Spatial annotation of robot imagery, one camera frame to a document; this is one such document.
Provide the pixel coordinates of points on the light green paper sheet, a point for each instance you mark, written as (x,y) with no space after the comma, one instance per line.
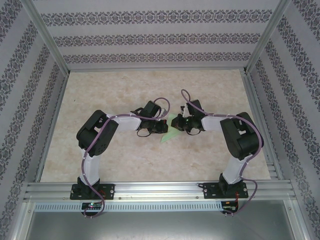
(170,136)

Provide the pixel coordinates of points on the aluminium frame post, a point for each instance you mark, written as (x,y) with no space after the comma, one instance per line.
(267,37)
(45,37)

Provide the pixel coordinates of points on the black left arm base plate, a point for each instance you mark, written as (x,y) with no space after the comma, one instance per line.
(108,191)

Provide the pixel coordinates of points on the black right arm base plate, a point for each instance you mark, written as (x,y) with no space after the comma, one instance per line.
(210,191)

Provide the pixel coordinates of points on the aluminium mounting rail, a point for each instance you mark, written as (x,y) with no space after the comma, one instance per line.
(160,190)

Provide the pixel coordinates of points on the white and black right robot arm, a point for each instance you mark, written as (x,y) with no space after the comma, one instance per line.
(233,168)

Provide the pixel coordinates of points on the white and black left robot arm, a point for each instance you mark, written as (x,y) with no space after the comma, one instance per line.
(91,167)

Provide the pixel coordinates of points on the grey metal sheet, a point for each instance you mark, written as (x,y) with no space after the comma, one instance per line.
(160,226)

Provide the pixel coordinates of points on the aluminium side rail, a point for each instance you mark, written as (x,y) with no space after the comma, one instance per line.
(265,125)
(53,120)

